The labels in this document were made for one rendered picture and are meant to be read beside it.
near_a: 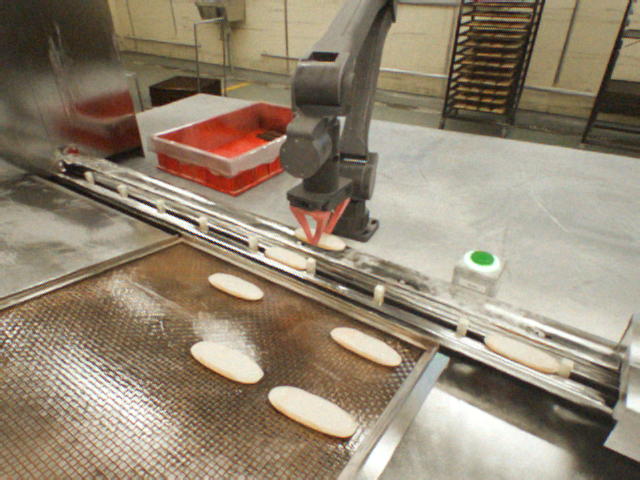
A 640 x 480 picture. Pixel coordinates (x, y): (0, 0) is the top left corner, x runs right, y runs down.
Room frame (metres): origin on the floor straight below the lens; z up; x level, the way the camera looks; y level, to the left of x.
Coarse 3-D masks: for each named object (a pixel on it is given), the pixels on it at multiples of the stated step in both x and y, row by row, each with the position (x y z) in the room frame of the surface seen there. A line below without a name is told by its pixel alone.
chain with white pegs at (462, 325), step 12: (120, 192) 0.94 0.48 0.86; (204, 228) 0.78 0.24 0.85; (252, 240) 0.70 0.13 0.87; (312, 264) 0.62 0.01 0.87; (324, 276) 0.62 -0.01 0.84; (384, 300) 0.55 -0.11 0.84; (408, 312) 0.53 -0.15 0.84; (468, 336) 0.47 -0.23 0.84; (564, 360) 0.40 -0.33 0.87; (564, 372) 0.39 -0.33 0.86; (588, 384) 0.38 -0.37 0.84; (612, 396) 0.37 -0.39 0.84
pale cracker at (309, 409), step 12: (276, 396) 0.29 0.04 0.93; (288, 396) 0.29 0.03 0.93; (300, 396) 0.29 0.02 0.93; (312, 396) 0.30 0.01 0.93; (288, 408) 0.28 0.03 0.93; (300, 408) 0.28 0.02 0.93; (312, 408) 0.28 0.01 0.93; (324, 408) 0.28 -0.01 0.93; (336, 408) 0.28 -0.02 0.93; (300, 420) 0.27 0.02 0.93; (312, 420) 0.27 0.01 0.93; (324, 420) 0.26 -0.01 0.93; (336, 420) 0.27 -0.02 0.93; (348, 420) 0.27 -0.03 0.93; (324, 432) 0.26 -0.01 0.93; (336, 432) 0.25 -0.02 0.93; (348, 432) 0.26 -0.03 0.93
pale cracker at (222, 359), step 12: (192, 348) 0.36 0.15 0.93; (204, 348) 0.36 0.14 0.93; (216, 348) 0.36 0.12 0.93; (228, 348) 0.37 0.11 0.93; (204, 360) 0.34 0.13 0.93; (216, 360) 0.34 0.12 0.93; (228, 360) 0.34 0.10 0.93; (240, 360) 0.34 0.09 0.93; (228, 372) 0.33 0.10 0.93; (240, 372) 0.33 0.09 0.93; (252, 372) 0.33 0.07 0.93
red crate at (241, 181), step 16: (224, 144) 1.36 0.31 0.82; (240, 144) 1.36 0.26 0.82; (256, 144) 1.36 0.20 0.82; (160, 160) 1.15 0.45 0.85; (176, 160) 1.09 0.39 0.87; (192, 176) 1.06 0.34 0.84; (208, 176) 1.03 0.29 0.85; (224, 176) 1.00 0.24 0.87; (240, 176) 1.00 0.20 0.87; (256, 176) 1.04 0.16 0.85; (272, 176) 1.10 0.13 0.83; (224, 192) 1.00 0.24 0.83; (240, 192) 0.99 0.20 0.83
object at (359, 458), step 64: (128, 256) 0.58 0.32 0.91; (192, 256) 0.61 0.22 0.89; (64, 320) 0.41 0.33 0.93; (192, 320) 0.43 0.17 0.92; (320, 320) 0.45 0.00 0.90; (384, 320) 0.44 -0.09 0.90; (128, 384) 0.31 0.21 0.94; (192, 384) 0.31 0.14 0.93; (256, 384) 0.32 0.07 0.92; (0, 448) 0.22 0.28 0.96; (64, 448) 0.23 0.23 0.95; (256, 448) 0.24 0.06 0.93; (320, 448) 0.24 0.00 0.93
